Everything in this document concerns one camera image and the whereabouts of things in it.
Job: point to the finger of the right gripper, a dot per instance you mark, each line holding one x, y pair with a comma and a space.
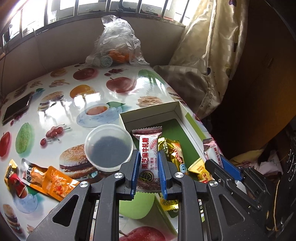
232, 170
225, 179

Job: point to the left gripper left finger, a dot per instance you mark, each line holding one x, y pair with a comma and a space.
109, 192

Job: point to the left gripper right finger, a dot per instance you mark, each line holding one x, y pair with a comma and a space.
182, 188

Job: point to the small yellow peanut candy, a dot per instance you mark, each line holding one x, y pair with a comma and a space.
198, 167

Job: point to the pink white nougat candy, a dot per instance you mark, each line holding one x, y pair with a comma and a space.
148, 174

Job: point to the orange konjac snack pouch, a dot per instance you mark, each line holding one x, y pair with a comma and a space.
52, 182

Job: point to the red triangular snack packet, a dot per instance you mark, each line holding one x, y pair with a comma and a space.
18, 185

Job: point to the black red snack packet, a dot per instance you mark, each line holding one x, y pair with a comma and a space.
11, 169

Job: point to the clear jar white lid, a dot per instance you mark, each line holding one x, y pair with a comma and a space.
108, 146

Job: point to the green gift box tray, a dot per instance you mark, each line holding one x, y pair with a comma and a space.
179, 124

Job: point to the beige floral curtain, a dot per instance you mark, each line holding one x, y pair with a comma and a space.
207, 54

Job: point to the black smartphone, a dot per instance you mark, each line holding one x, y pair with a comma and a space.
17, 108

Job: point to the clear plastic bag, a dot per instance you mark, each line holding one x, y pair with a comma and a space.
116, 45

